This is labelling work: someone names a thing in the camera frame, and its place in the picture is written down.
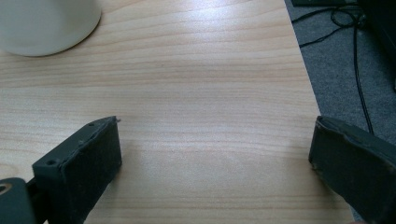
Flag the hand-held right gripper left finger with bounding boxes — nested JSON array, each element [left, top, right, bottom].
[[32, 116, 123, 224]]

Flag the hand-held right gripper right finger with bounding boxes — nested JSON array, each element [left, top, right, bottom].
[[308, 115, 396, 224]]

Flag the white cup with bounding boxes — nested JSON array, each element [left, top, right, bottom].
[[0, 0, 103, 58]]

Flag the black cable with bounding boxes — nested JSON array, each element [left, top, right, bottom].
[[291, 4, 375, 136]]

